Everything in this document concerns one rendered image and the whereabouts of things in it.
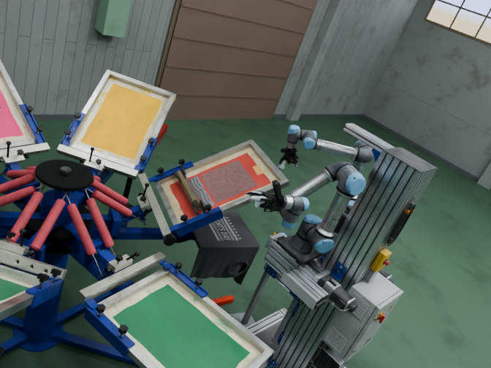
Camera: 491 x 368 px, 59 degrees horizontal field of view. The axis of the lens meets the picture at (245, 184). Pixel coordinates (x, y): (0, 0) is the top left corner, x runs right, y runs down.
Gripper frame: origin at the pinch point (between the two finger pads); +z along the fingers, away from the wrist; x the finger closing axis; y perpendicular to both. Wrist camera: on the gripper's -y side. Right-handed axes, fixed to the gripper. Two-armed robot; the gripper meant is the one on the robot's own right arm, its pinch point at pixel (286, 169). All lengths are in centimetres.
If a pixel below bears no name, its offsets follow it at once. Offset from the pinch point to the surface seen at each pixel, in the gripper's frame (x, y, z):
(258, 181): -29.6, 13.5, -4.6
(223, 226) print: -48, -1, 42
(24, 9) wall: -158, -340, -38
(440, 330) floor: 188, 51, 214
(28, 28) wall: -158, -342, -15
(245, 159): -27.2, -14.1, -5.2
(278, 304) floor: 14, -5, 160
